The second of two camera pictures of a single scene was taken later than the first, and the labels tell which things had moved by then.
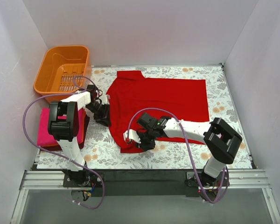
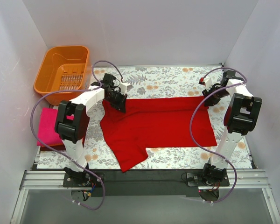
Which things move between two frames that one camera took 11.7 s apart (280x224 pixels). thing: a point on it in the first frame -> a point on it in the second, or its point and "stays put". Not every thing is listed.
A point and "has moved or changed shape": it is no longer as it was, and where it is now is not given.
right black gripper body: (144, 142) -> (210, 98)
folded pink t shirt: (44, 138) stays put
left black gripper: (102, 114) -> (119, 101)
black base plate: (125, 183) stays put
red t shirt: (130, 95) has moved or changed shape
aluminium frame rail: (238, 179) stays put
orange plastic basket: (65, 69) stays put
